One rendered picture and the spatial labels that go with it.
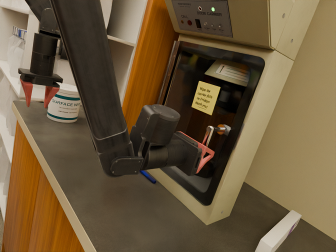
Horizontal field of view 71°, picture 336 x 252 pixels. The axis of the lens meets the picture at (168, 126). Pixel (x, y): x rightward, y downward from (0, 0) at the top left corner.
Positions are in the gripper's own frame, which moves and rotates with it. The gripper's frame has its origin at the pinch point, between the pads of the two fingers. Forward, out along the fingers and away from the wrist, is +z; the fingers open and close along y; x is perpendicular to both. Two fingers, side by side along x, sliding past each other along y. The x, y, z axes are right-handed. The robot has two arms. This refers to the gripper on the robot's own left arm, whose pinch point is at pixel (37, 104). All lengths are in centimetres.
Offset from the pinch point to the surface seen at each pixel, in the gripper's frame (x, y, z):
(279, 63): -46, 37, -29
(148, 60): -9.2, 27.8, -20.4
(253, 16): -43, 26, -36
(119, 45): 97, 76, -21
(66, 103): 26.9, 18.3, 7.1
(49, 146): 4.5, 6.8, 16.0
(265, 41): -45, 30, -32
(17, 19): 178, 23, -18
